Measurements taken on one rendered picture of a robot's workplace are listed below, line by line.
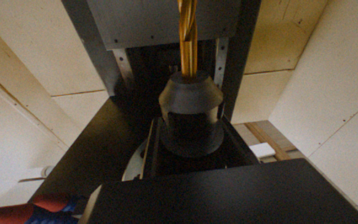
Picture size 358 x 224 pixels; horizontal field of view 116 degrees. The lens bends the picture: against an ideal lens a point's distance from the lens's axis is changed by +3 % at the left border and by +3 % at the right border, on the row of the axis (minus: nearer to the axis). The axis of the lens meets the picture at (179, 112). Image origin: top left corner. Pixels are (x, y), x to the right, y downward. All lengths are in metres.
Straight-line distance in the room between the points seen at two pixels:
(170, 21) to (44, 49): 0.91
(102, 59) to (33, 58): 0.72
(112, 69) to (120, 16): 0.21
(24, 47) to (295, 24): 1.77
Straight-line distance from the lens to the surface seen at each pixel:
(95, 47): 0.61
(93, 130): 0.46
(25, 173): 1.09
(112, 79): 0.63
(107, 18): 0.52
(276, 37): 1.17
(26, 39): 1.24
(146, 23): 0.49
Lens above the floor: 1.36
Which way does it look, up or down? 37 degrees up
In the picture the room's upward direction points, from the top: 174 degrees clockwise
